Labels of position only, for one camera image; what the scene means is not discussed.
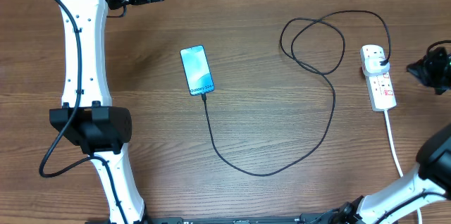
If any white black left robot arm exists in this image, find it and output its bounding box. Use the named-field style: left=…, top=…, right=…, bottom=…
left=49, top=0, right=164, bottom=223

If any white charger plug adapter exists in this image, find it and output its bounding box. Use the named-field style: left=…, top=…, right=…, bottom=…
left=362, top=57, right=390, bottom=77

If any Galaxy S24+ smartphone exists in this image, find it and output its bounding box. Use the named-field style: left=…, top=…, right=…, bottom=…
left=180, top=45, right=215, bottom=96

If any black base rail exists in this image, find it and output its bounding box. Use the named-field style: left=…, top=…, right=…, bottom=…
left=84, top=211, right=353, bottom=224

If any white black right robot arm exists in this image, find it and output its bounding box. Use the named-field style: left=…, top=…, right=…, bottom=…
left=328, top=44, right=450, bottom=223

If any black USB charger cable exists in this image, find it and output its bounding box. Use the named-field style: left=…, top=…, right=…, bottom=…
left=201, top=9, right=393, bottom=178

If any white power strip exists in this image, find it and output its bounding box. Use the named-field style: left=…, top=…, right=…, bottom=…
left=360, top=44, right=397, bottom=111

